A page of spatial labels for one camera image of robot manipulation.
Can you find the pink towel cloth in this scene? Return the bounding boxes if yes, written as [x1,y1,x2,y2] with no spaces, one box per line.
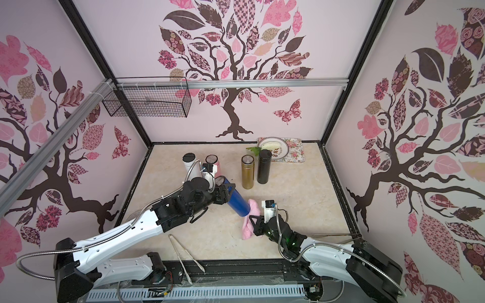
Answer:
[242,199,261,240]

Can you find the blue thermos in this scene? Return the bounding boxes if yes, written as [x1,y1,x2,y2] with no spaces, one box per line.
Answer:
[215,176,250,217]

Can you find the gold thermos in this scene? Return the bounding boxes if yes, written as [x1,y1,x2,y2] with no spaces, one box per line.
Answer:
[241,155,255,189]

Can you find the pink thermos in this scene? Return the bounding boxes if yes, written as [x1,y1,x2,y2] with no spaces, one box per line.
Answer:
[205,154,222,178]

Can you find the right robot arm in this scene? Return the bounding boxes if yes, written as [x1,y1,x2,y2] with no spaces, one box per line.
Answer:
[248,215,405,302]

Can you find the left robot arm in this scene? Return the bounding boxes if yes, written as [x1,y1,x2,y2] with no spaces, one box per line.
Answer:
[54,178,236,302]

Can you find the white thermos black lid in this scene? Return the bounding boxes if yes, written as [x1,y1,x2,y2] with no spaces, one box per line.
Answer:
[183,153,202,181]

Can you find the metal tongs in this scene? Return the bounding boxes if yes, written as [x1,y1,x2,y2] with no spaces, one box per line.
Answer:
[169,234,206,285]

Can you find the toy napa cabbage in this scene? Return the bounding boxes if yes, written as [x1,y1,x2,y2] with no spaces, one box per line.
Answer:
[261,141,281,150]

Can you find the white round plate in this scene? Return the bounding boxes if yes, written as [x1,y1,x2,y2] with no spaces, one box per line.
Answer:
[258,137,289,160]

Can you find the floral rectangular tray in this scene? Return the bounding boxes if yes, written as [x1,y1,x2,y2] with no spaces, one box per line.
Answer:
[257,138,306,164]

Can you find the horizontal aluminium back bar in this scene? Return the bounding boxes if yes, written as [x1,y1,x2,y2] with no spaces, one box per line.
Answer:
[116,78,349,89]

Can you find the diagonal aluminium left bar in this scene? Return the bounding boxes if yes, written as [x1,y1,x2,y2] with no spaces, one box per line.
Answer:
[1,78,115,217]

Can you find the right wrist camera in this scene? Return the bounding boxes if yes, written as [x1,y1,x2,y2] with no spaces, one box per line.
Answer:
[261,199,277,223]

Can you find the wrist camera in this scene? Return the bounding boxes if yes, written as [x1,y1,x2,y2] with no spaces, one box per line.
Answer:
[261,199,277,223]
[202,163,218,180]

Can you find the left metal cable conduit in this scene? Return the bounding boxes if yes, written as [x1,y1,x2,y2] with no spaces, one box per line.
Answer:
[16,158,217,282]

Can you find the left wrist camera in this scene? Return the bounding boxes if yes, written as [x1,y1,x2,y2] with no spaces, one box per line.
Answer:
[202,163,218,180]

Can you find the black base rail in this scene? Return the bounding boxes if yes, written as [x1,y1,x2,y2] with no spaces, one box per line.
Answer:
[69,256,399,303]

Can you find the black wire basket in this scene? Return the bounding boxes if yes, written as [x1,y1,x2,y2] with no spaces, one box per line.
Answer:
[102,76,192,118]

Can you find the white slotted cable duct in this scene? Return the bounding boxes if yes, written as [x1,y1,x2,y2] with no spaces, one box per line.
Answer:
[84,285,305,302]

